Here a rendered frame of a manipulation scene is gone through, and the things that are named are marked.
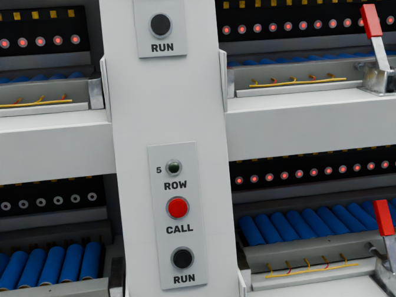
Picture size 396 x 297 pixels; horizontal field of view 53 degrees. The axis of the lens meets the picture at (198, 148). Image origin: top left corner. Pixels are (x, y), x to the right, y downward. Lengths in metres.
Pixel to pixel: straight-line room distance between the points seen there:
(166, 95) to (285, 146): 0.12
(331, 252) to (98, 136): 0.28
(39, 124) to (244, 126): 0.17
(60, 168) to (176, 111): 0.11
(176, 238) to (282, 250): 0.14
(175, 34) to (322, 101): 0.14
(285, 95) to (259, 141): 0.07
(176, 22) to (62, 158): 0.15
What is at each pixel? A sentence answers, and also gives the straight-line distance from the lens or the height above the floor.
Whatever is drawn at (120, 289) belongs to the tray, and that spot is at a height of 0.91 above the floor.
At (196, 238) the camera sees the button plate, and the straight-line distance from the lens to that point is 0.34.
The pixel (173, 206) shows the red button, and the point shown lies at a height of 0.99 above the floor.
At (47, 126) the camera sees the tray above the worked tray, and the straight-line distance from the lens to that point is 0.34.
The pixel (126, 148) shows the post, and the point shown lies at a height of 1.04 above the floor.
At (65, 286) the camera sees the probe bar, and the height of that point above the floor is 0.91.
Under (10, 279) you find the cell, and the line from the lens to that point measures 0.47.
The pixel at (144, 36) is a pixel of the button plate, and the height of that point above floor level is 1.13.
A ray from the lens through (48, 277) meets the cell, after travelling 0.45.
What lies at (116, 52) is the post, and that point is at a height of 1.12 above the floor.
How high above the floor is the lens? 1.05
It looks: 3 degrees down
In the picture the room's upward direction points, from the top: 5 degrees counter-clockwise
